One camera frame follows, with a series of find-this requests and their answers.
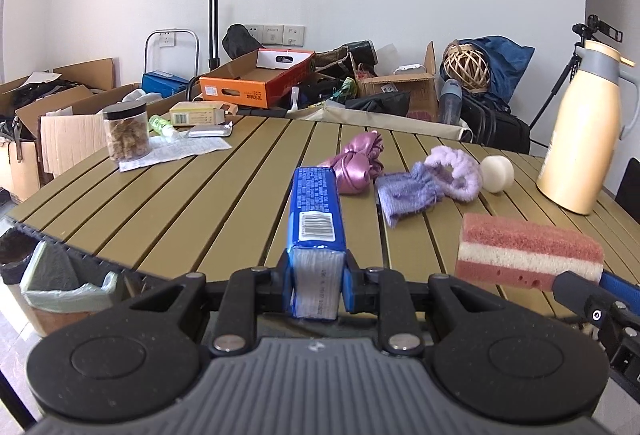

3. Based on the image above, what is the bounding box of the black luggage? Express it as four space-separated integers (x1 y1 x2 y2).
460 92 532 154

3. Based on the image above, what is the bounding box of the dark woven bag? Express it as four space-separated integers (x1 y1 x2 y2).
314 40 378 78

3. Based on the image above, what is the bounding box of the brown cardboard box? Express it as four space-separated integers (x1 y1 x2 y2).
357 41 440 118

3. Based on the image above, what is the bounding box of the dark blue bag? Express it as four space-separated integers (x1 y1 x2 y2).
452 36 535 103

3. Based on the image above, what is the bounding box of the pink striped sponge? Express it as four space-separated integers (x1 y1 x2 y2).
454 213 606 292

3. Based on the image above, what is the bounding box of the pink satin scrunchie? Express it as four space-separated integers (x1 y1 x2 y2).
317 131 386 196

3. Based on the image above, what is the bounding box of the yellow thermos jug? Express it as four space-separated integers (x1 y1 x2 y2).
536 40 640 216

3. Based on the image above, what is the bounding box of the open cardboard box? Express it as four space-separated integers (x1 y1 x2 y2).
0 85 173 203
0 57 117 108

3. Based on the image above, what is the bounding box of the orange cardboard box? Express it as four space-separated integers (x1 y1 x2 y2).
199 47 317 110

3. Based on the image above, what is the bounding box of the bin with green liner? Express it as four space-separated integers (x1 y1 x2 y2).
20 240 126 337

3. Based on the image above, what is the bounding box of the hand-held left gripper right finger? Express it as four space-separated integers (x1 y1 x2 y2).
341 251 521 357

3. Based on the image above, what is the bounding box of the black round bin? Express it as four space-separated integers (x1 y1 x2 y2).
0 227 42 286

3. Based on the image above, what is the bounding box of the blue box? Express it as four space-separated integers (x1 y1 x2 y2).
141 71 191 96

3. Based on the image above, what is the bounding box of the black folded cloth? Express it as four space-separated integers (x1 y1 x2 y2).
345 92 412 116

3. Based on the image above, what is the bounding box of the black pouch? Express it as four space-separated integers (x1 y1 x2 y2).
221 24 266 58

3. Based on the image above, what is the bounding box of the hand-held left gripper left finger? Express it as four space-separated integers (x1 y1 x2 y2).
117 249 297 357

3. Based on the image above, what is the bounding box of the small beige carton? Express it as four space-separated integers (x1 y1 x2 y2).
169 101 240 126

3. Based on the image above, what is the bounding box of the tan folding slatted table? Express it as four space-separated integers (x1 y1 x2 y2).
10 115 640 341

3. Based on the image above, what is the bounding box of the blue grey water bottle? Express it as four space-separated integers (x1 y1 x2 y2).
438 79 463 126

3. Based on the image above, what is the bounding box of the silver foil pack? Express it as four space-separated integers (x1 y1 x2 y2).
187 122 235 138

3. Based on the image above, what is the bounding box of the printed paper sheet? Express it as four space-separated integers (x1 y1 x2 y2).
117 135 233 173

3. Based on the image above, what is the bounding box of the purple knitted cloth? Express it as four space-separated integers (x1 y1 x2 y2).
375 162 446 230

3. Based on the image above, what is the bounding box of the clear jar of walnuts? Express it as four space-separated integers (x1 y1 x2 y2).
102 102 151 163

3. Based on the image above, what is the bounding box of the wicker ball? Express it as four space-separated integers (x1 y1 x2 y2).
444 42 488 90

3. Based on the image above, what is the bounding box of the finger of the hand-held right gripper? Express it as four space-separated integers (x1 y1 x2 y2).
599 270 640 301
551 269 632 332

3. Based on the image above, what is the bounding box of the black camera tripod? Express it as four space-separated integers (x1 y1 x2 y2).
529 15 626 148

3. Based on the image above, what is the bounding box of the white round roll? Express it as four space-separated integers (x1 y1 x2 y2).
480 155 515 194

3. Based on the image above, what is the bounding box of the metal tube frame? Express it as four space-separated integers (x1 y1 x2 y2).
145 29 200 83

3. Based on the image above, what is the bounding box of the small green bottle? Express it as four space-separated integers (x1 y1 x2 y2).
148 115 176 138

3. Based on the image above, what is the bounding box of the lilac fluffy headband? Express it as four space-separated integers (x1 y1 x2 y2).
424 145 483 204

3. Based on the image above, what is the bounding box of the blue tissue pack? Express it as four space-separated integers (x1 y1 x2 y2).
285 166 348 320

